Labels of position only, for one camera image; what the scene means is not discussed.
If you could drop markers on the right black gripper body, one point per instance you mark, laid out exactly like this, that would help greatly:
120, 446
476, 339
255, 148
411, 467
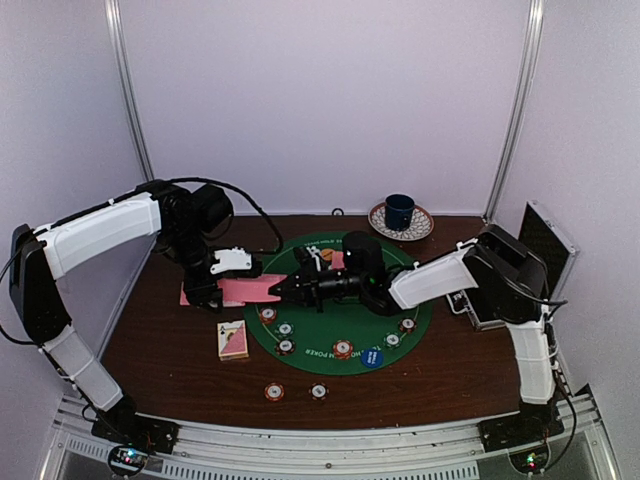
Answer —
319, 286

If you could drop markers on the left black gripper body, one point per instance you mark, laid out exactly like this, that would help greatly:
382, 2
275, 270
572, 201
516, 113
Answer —
197, 289

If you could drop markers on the dealt red card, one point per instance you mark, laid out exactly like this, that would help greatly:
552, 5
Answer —
183, 301

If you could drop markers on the orange chips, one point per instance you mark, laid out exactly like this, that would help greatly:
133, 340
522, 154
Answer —
342, 349
267, 315

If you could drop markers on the red backed card deck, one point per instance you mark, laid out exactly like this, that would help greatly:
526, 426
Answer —
242, 291

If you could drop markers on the orange big blind button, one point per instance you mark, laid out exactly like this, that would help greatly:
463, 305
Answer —
327, 254

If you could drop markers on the green chips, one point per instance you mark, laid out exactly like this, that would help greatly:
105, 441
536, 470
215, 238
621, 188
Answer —
392, 340
284, 329

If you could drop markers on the dark chips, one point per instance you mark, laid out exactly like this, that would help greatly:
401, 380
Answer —
285, 347
407, 325

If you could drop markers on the blue small blind button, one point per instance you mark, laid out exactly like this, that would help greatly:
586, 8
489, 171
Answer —
372, 358

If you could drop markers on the orange poker chip stack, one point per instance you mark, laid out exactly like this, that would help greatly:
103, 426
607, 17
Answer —
274, 392

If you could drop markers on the dark red poker chip stack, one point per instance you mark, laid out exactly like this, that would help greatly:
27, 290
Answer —
318, 391

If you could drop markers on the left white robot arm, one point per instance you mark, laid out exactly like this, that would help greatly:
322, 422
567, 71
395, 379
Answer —
178, 219

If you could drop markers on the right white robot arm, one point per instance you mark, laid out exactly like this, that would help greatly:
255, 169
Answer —
510, 277

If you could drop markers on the round green poker mat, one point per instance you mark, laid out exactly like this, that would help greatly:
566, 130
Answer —
315, 334

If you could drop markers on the dark blue mug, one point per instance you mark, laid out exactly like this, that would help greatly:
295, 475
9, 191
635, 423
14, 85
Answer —
398, 211

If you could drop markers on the patterned ceramic saucer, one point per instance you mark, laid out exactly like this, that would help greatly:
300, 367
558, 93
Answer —
421, 226

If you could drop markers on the aluminium poker chip case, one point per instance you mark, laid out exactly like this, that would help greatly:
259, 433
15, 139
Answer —
540, 233

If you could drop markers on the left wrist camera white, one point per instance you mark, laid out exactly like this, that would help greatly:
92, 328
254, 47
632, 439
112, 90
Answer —
230, 260

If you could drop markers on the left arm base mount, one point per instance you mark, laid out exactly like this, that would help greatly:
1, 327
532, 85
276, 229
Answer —
148, 434

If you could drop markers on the front aluminium rail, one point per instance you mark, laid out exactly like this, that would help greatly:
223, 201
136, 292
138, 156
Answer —
452, 450

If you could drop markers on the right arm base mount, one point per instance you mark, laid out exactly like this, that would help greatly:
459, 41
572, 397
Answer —
516, 430

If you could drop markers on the left aluminium frame post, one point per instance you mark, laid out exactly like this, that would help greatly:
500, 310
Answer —
117, 37

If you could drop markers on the aluminium frame post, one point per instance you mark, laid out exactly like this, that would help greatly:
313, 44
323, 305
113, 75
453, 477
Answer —
117, 37
529, 59

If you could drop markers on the right aluminium frame post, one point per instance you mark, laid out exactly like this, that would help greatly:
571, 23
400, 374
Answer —
529, 59

